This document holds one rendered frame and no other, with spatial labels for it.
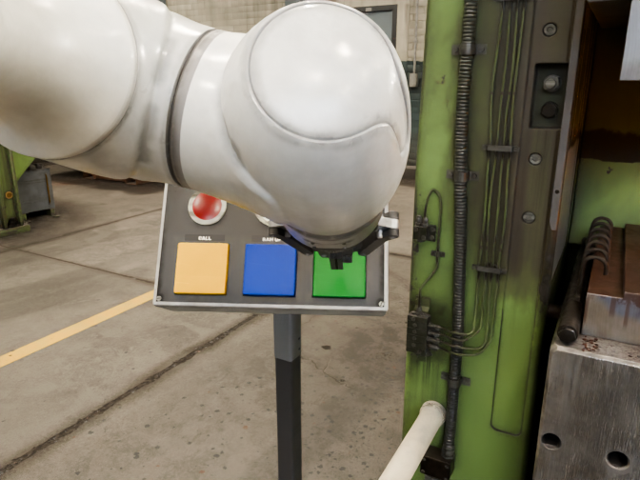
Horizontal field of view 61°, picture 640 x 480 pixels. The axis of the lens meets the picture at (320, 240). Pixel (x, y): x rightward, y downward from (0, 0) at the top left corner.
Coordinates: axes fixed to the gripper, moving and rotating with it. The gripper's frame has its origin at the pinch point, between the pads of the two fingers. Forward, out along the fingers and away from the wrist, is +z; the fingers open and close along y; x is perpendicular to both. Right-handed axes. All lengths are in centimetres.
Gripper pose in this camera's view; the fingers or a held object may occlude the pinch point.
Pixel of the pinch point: (336, 251)
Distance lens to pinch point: 65.2
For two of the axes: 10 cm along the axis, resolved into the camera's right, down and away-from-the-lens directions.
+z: 0.5, 2.3, 9.7
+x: 0.3, -9.7, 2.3
